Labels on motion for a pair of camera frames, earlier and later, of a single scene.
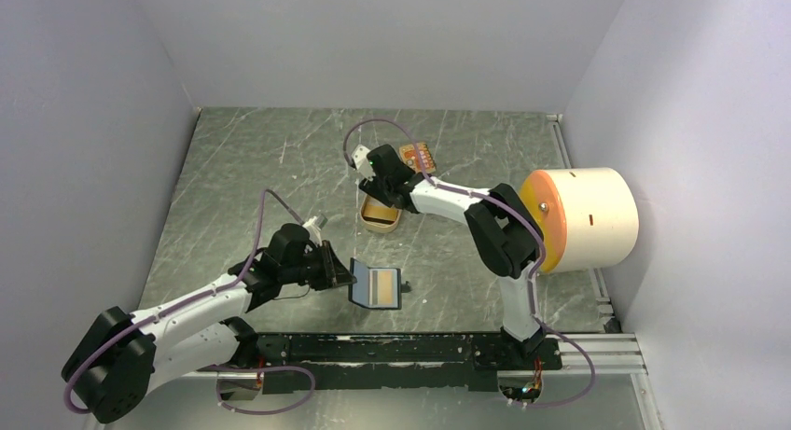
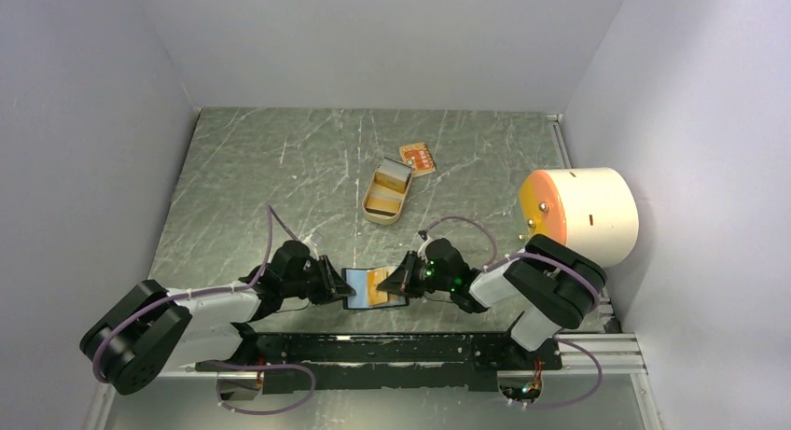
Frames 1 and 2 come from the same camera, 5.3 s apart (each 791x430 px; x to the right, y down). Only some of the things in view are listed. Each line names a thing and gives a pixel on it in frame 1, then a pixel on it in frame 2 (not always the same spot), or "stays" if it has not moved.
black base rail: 298,364 stays
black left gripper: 333,271 -> 332,285
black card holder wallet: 377,287 stays
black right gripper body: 377,188 -> 430,281
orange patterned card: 409,157 stays
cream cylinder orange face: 588,216 stays
